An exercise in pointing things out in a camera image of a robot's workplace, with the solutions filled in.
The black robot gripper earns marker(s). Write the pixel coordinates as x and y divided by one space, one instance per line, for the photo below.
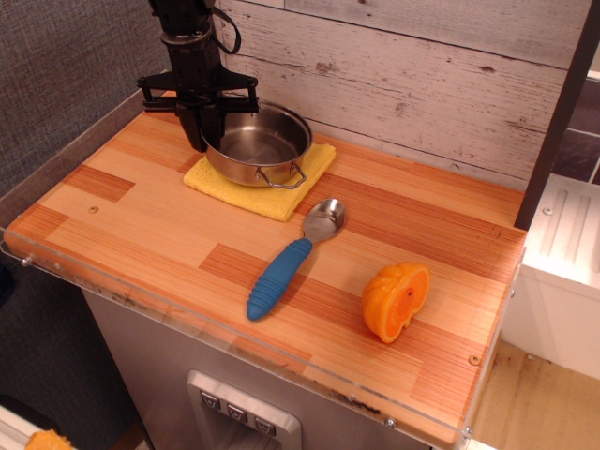
234 92

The stainless steel pot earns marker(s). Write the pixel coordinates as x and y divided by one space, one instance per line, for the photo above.
263 149

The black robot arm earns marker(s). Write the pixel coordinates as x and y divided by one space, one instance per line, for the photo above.
198 89

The yellow folded cloth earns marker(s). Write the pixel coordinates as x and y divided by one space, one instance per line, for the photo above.
273 202

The clear acrylic left guard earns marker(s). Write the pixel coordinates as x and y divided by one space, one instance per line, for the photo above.
57 167

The grey metal cabinet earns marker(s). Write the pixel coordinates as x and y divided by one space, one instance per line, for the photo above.
154 360

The orange plastic pumpkin half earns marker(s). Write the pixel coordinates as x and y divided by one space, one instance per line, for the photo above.
393 297

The silver control panel with buttons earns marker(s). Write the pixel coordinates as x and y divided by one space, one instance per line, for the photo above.
229 418

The orange toy bottom left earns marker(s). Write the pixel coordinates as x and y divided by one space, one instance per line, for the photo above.
40 440

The dark left vertical post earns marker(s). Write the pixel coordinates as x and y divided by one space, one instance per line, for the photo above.
188 32

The dark vertical post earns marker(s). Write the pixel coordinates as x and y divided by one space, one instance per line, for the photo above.
566 104
188 32

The blue handled metal spoon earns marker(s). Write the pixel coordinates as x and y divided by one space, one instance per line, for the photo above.
323 221

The dark right vertical post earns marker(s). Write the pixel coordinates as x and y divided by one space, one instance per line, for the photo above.
566 104

